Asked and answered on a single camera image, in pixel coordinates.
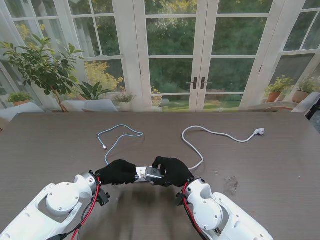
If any broad leaf green plant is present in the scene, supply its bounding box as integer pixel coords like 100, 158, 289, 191
77, 81, 115, 101

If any grey charger adapter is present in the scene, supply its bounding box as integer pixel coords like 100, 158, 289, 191
144, 166, 165, 182

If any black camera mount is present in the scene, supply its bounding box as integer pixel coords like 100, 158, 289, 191
175, 192, 186, 207

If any light blue USB cable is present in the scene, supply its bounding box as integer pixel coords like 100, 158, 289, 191
97, 123, 145, 167

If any black stand piece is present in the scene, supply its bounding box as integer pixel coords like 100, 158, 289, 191
306, 96, 320, 121

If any white power strip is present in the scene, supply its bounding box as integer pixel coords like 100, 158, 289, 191
134, 165, 166, 185

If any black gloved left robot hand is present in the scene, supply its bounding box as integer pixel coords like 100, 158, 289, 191
94, 159, 138, 187

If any small bushy potted plant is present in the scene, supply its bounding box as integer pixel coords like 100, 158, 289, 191
6, 91, 35, 107

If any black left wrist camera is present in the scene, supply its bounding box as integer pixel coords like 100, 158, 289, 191
98, 189, 111, 207

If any plant in terracotta pot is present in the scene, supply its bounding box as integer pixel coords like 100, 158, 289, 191
264, 75, 296, 104

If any white planter box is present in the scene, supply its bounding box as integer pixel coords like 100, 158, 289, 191
61, 99, 120, 113

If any tall leafy green plant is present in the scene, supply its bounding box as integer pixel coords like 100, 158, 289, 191
0, 34, 85, 113

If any dark door handle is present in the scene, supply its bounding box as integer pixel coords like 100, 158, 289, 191
186, 76, 199, 90
199, 76, 213, 90

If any plant in tan pot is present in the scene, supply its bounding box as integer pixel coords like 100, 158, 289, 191
291, 75, 320, 104

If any flowering plant in white pot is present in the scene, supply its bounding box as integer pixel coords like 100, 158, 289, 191
113, 91, 137, 112

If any white power cord with plug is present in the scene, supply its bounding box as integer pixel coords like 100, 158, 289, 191
181, 125, 266, 171

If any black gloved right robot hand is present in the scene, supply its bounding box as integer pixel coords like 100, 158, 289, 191
149, 156, 196, 189

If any white glass door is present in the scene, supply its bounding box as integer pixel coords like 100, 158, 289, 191
132, 0, 204, 112
199, 0, 289, 112

